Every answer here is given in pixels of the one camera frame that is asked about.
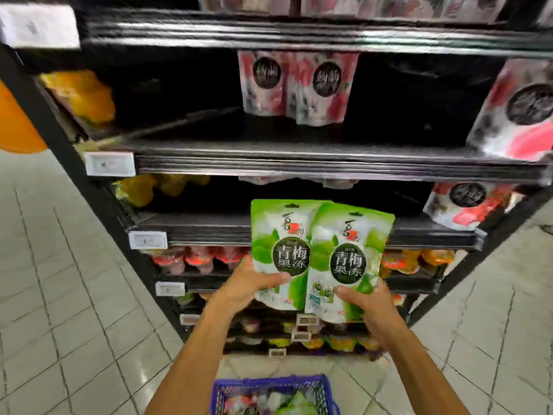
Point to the person's right hand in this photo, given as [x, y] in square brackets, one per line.
[380, 311]

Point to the person's left hand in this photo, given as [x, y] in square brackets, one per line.
[246, 289]

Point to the green plum pouch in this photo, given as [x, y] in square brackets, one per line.
[289, 246]
[354, 255]

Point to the blue plastic shopping basket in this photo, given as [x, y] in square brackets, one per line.
[225, 389]

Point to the pouches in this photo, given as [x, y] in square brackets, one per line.
[294, 403]

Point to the dark grey metal shelf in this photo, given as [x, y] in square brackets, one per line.
[302, 160]

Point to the person's right forearm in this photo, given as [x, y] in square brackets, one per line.
[423, 380]

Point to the person's left forearm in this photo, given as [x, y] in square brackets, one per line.
[199, 367]

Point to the row of small yellow-green cups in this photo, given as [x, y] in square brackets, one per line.
[341, 343]

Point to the row of small pink-lid cups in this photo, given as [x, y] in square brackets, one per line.
[199, 257]

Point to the red-white jelly bag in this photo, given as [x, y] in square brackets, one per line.
[466, 199]

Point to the pink-white jelly bag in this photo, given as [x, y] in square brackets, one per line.
[263, 77]
[518, 108]
[324, 82]

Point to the orange aisle sign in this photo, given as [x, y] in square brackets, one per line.
[17, 121]

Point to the row of purple-white bags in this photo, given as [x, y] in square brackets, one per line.
[346, 6]

